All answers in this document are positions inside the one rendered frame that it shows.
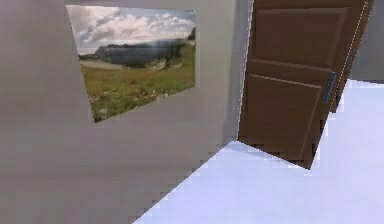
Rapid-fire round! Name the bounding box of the brown wooden room door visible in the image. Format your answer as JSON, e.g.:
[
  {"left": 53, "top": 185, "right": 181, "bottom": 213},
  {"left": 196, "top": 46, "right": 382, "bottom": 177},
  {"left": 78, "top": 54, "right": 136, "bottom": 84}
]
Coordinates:
[{"left": 237, "top": 0, "right": 375, "bottom": 170}]

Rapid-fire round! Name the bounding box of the landscape picture on wall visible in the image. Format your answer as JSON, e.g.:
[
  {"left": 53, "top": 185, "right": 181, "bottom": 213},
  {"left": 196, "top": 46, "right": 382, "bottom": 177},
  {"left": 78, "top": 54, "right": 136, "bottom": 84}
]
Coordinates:
[{"left": 65, "top": 4, "right": 197, "bottom": 124}]

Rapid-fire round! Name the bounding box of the blue-grey door handle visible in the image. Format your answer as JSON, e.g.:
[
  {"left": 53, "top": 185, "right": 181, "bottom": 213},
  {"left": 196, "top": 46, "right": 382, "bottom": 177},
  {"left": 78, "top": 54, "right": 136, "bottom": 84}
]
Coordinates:
[{"left": 322, "top": 71, "right": 337, "bottom": 105}]

